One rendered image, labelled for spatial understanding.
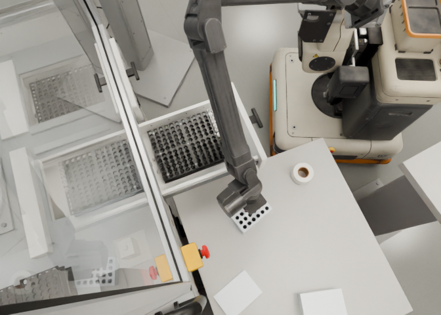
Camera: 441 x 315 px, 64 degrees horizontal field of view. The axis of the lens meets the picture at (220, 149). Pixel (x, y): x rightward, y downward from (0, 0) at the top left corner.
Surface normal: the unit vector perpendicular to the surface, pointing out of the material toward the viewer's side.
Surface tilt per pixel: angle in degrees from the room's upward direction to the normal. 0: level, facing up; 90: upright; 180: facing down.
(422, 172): 0
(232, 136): 48
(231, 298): 0
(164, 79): 3
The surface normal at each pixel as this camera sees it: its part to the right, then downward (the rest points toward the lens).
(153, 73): 0.04, -0.32
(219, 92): 0.43, 0.35
